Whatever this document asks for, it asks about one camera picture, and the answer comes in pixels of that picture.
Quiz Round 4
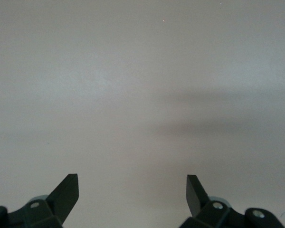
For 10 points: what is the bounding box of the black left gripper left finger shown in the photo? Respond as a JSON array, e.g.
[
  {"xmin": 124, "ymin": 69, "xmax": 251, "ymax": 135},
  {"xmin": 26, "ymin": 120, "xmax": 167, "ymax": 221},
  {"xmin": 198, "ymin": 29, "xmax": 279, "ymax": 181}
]
[{"xmin": 0, "ymin": 173, "xmax": 80, "ymax": 228}]

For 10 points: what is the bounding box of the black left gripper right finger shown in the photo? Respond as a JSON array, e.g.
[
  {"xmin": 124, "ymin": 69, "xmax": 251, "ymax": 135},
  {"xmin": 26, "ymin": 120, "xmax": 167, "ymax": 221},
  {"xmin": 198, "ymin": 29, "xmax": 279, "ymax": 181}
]
[{"xmin": 179, "ymin": 174, "xmax": 285, "ymax": 228}]

